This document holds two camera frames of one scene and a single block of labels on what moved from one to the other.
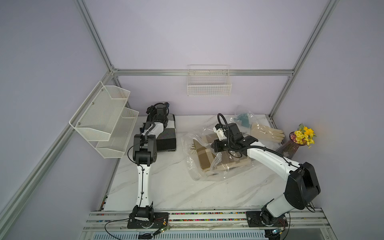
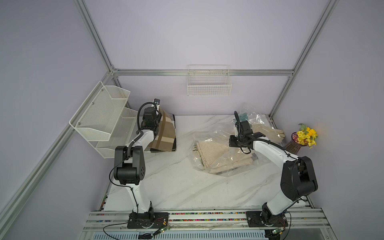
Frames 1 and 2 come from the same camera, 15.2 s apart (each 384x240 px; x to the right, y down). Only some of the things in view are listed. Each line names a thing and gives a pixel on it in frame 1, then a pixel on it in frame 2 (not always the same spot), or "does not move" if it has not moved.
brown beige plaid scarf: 211,160 to 165,140
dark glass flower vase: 289,149 does not move
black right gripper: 217,148 to 232,143
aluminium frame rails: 289,224 does not move
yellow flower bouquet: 304,136 does not move
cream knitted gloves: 258,130 does not move
